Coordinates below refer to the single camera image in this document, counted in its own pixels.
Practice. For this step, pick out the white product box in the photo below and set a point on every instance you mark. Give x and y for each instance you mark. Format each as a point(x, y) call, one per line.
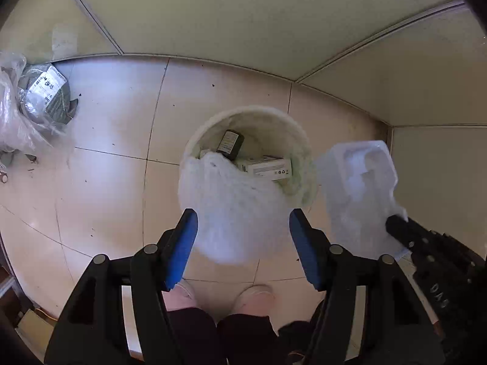
point(266, 168)

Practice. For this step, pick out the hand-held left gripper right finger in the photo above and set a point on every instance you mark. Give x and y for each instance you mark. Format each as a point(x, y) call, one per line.
point(304, 251)

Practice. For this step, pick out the person's dark trousers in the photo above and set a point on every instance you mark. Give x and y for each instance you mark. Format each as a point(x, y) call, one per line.
point(228, 342)

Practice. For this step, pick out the white molded packaging tray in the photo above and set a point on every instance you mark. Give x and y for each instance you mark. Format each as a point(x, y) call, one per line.
point(357, 182)

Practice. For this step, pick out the black power adapter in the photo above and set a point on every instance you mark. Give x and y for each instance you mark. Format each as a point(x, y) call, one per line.
point(230, 145)

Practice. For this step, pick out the grey labelled parcel bag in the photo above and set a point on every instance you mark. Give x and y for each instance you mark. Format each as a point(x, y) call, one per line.
point(45, 95)

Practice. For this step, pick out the white foam net sleeve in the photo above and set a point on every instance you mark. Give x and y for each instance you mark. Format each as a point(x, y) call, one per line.
point(236, 216)

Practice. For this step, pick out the pink slipper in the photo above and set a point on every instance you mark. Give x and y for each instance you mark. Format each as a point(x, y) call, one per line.
point(253, 300)
point(180, 296)

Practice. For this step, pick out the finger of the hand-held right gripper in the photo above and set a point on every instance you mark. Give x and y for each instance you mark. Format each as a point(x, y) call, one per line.
point(407, 232)

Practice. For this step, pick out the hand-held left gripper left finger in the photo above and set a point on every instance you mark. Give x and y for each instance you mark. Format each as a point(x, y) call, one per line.
point(182, 251)

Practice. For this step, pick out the crumpled clear plastic bags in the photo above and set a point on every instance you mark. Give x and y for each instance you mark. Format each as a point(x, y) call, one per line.
point(15, 121)

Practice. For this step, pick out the pale round trash bin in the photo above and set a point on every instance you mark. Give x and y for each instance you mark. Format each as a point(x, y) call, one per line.
point(266, 121)

